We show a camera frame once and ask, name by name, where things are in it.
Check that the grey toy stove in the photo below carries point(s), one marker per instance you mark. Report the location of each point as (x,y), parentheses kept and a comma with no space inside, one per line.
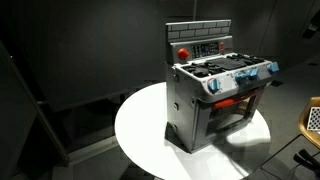
(190,110)

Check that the large orange round knob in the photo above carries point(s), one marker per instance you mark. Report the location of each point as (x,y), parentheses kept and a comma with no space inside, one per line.
(183,53)

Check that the black left burner grate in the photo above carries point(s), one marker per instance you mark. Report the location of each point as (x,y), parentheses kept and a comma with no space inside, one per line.
(203,69)

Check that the black burner grate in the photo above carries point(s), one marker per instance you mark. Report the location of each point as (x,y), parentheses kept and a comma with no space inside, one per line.
(203,69)
(248,60)

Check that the blue knob far left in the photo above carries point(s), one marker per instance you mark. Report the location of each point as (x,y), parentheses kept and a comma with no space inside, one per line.
(214,85)

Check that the blue knob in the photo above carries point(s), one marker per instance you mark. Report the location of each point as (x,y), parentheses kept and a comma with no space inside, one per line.
(214,85)
(253,73)
(240,77)
(273,67)

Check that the black keypad panel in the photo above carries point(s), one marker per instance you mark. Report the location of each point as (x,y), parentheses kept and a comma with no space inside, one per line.
(202,50)

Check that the black centre griddle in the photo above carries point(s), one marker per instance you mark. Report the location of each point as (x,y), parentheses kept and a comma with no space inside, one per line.
(228,64)

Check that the black right burner grate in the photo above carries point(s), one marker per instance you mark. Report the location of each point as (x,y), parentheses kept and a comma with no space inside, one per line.
(248,60)

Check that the blue knob far right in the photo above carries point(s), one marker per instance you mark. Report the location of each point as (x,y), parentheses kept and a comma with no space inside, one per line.
(273,67)

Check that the checkerboard calibration card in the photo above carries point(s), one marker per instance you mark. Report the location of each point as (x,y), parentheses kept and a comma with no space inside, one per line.
(314,119)

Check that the black clamp tool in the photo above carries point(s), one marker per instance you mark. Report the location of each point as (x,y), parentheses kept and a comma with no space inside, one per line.
(305,159)

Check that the wooden chair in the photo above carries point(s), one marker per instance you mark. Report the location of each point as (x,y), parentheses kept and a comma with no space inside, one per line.
(303,122)

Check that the orange oven door handle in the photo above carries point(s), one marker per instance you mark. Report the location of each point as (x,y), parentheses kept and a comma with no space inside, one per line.
(235,99)

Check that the dark metal frame shelf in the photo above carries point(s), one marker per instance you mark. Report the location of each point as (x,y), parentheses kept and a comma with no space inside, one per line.
(83,131)

